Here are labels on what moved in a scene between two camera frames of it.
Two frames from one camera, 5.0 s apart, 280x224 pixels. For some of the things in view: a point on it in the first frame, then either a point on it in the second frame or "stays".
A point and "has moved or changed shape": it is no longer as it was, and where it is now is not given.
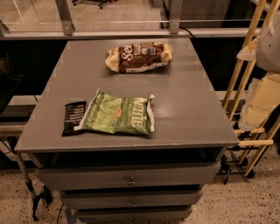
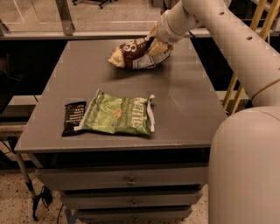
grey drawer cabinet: [129, 178] stays
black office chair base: [101, 5] stays
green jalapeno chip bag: [114, 115] stays
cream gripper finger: [248, 52] to [153, 31]
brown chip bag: [137, 57] has moved or changed shape
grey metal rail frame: [67, 30] stays
